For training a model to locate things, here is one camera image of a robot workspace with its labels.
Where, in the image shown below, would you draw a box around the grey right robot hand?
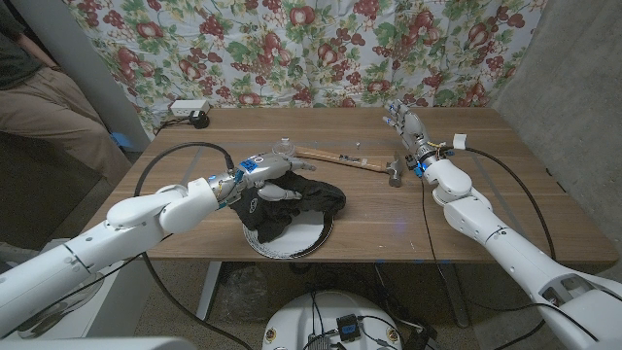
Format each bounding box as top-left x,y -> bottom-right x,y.
382,99 -> 441,169

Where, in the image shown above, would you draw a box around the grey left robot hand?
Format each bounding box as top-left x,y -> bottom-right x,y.
208,153 -> 317,205

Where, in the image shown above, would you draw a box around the black shorts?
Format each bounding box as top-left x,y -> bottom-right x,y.
228,170 -> 348,244

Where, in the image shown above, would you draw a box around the person's bare forearm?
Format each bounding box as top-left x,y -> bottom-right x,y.
17,32 -> 60,70

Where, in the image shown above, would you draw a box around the clear glass cup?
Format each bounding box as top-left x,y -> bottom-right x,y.
271,137 -> 297,158

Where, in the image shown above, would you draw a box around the white gold-rimmed paper plate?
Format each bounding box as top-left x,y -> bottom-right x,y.
242,208 -> 335,261

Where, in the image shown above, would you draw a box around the black plug adapter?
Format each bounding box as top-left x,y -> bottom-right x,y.
189,110 -> 211,130

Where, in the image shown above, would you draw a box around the white power strip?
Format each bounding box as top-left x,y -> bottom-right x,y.
169,99 -> 212,118

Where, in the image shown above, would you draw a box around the crumpled clear plastic bag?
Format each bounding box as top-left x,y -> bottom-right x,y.
213,264 -> 273,325

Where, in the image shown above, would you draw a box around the floral fruit-print backdrop cloth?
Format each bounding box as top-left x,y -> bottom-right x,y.
62,0 -> 548,137

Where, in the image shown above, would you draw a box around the white table leg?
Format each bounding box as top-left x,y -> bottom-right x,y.
194,261 -> 224,324

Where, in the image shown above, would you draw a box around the blue tape piece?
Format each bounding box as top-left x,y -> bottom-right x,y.
110,131 -> 133,150

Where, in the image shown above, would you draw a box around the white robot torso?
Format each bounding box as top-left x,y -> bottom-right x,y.
261,290 -> 403,350

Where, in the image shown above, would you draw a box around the grey table leg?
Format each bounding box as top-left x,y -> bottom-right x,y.
439,262 -> 470,328

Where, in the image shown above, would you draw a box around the black box with blue label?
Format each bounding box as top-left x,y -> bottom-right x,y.
336,314 -> 362,341

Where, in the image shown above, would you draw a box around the person in khaki trousers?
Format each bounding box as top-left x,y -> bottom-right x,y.
0,0 -> 132,187

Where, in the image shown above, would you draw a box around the wooden-handled hammer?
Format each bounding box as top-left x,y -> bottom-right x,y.
294,145 -> 404,189

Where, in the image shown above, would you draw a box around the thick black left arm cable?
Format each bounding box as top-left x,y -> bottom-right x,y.
133,141 -> 257,350

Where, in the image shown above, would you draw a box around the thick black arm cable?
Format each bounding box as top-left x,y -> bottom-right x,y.
465,146 -> 560,262
133,141 -> 257,350

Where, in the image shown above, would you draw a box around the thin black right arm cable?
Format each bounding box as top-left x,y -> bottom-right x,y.
419,177 -> 602,344

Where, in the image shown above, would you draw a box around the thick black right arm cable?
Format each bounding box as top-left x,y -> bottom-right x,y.
465,146 -> 560,262

